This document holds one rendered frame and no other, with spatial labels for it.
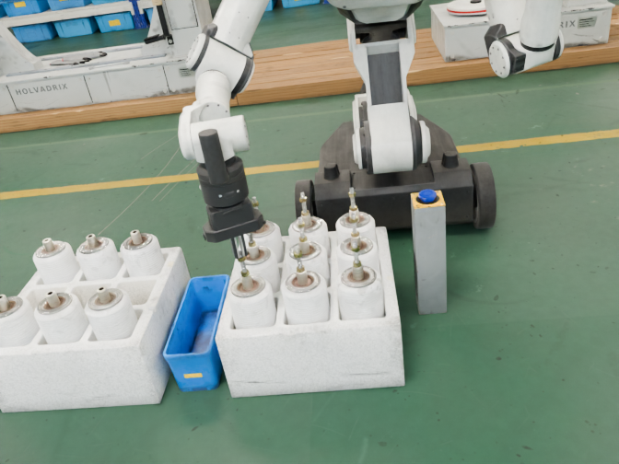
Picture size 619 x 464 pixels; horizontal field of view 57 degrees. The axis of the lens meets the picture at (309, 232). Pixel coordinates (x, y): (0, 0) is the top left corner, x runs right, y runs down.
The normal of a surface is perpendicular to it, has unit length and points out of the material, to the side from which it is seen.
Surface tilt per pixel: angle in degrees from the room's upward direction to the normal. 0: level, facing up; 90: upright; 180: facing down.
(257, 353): 90
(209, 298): 88
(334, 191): 45
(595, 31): 90
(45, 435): 0
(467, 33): 90
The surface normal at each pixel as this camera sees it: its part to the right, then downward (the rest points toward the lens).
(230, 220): 0.36, 0.44
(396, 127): -0.12, -0.14
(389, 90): -0.11, 0.10
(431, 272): -0.04, 0.52
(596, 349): -0.14, -0.85
